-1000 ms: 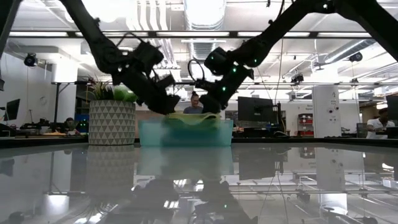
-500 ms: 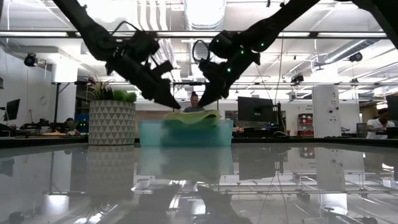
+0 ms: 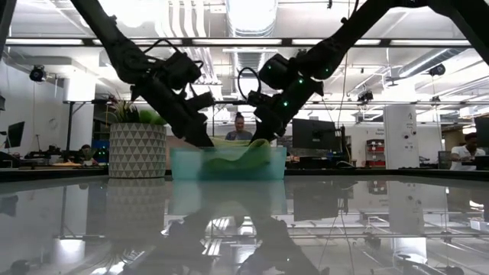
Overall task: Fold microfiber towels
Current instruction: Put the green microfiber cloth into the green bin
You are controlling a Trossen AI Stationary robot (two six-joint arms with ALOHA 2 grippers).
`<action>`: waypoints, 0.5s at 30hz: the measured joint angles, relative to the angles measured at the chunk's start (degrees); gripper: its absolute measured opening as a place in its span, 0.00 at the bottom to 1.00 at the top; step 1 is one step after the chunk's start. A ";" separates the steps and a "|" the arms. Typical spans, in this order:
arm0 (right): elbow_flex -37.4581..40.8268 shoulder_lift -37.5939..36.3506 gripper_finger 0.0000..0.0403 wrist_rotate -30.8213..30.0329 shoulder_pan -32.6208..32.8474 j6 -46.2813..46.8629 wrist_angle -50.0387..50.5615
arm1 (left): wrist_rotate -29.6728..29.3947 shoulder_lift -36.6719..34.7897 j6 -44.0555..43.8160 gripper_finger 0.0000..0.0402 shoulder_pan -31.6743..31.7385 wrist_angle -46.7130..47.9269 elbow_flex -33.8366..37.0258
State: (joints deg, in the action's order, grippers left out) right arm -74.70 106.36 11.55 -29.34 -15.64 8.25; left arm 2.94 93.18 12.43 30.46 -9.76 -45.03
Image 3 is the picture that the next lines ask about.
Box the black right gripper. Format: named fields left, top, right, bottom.
left=246, top=78, right=325, bottom=144

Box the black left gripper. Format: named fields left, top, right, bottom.
left=129, top=76, right=215, bottom=148

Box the lime green microfiber towel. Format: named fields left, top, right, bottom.
left=202, top=137, right=273, bottom=171

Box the person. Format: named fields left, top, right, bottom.
left=225, top=112, right=254, bottom=141
left=79, top=144, right=99, bottom=167
left=449, top=132, right=487, bottom=172

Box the translucent teal plastic bin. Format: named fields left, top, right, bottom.
left=170, top=147, right=287, bottom=182

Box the black computer monitor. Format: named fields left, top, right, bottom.
left=7, top=121, right=26, bottom=149
left=474, top=116, right=489, bottom=148
left=292, top=118, right=342, bottom=150

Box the green artificial succulent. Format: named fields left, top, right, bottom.
left=108, top=94, right=169, bottom=127

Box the white patterned plant pot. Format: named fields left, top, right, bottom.
left=108, top=122, right=168, bottom=180

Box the shelf with red bins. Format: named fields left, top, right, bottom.
left=365, top=139, right=385, bottom=169

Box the white square column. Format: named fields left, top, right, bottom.
left=384, top=105, right=419, bottom=170

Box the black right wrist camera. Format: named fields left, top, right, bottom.
left=246, top=89, right=276, bottom=108

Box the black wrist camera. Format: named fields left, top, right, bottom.
left=246, top=89, right=276, bottom=108
left=160, top=51, right=202, bottom=91

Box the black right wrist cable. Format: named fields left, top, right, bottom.
left=237, top=66, right=263, bottom=102

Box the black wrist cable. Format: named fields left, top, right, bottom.
left=143, top=37, right=206, bottom=70
left=237, top=66, right=263, bottom=102

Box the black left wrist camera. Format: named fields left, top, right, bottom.
left=160, top=51, right=202, bottom=91

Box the black aluminium frame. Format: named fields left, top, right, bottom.
left=0, top=37, right=489, bottom=49

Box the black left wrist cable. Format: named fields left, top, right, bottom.
left=143, top=37, right=206, bottom=70

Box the silver ceiling air duct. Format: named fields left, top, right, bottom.
left=225, top=0, right=280, bottom=91

